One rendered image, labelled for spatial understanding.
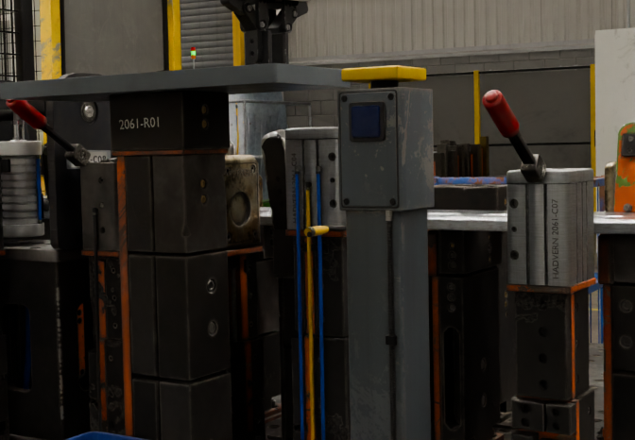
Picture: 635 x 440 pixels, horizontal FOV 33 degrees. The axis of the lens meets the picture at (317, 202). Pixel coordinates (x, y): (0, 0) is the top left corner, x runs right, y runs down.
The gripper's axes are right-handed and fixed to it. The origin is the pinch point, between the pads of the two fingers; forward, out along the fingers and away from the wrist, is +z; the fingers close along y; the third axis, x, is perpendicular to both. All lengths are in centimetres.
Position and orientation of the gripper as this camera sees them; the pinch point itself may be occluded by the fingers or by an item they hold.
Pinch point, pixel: (266, 51)
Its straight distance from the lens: 110.3
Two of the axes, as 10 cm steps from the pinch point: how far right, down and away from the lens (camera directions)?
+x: -7.7, -0.2, 6.4
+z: 0.2, 10.0, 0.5
